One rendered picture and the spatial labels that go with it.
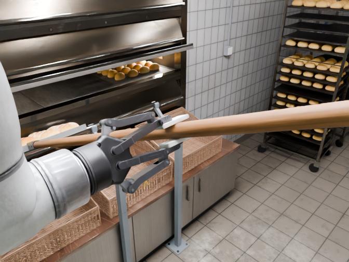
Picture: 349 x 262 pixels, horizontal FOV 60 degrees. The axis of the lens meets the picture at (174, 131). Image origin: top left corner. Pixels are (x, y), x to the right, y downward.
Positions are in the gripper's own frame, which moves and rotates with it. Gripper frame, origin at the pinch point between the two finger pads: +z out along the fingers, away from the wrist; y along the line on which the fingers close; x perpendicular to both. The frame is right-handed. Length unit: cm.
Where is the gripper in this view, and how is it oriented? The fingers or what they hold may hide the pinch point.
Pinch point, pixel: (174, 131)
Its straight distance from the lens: 58.6
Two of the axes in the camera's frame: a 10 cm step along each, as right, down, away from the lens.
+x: 6.4, -0.6, -7.7
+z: 7.2, -3.2, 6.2
